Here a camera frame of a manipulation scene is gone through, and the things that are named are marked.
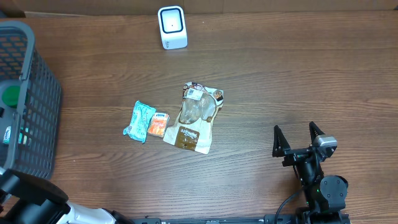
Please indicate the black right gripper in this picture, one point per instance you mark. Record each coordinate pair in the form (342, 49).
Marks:
(281, 147)

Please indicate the brown white snack pouch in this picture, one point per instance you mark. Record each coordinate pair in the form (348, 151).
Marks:
(193, 126)

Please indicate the orange tissue pack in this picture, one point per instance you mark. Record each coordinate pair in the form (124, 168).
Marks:
(158, 124)

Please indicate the teal tissue pack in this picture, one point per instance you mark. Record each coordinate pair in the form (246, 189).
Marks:
(140, 121)

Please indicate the small teal carton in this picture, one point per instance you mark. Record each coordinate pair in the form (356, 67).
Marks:
(22, 139)

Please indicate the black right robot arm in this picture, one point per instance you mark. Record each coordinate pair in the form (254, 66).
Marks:
(325, 194)

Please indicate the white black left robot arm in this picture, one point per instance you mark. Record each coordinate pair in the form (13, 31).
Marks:
(42, 202)

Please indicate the white barcode scanner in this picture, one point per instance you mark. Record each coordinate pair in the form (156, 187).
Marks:
(173, 30)

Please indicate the grey plastic mesh basket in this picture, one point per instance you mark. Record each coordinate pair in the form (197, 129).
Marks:
(40, 99)

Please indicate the green capped bottle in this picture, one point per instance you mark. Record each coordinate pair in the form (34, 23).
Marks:
(10, 96)

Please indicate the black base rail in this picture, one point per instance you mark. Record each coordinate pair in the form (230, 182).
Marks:
(267, 219)

